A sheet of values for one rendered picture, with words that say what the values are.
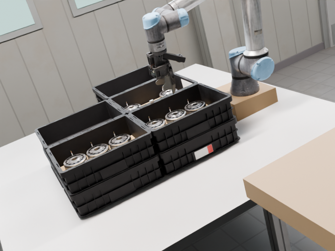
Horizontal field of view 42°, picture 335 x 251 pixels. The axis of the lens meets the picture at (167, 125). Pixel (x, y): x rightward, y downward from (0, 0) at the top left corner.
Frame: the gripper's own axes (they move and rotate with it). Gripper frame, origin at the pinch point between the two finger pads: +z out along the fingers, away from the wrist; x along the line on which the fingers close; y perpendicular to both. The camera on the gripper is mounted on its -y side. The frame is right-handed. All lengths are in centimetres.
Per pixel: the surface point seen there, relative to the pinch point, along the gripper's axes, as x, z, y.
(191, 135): 20.1, 13.9, 3.9
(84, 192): 21, 16, 54
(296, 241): 34, 96, -37
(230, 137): 20.8, 23.3, -14.2
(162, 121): -0.4, 14.3, 7.8
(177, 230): 56, 23, 33
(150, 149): 19.1, 12.0, 23.0
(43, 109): -173, 66, 42
